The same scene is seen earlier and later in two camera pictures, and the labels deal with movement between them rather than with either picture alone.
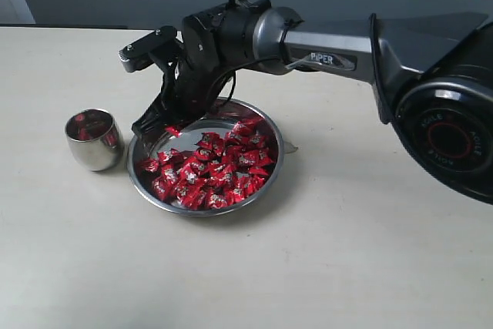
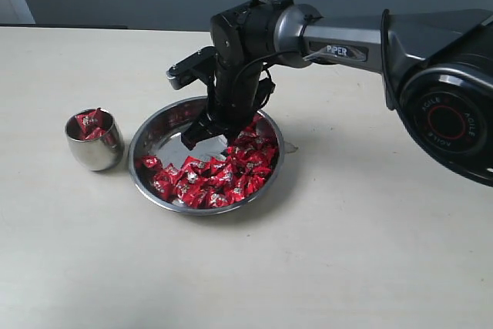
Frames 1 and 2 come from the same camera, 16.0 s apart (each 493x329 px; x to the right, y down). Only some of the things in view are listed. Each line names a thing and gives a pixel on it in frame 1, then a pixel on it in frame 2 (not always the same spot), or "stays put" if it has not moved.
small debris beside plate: x=290 y=148 stays put
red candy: x=163 y=188 stays put
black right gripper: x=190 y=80 to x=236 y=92
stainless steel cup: x=95 y=139 stays put
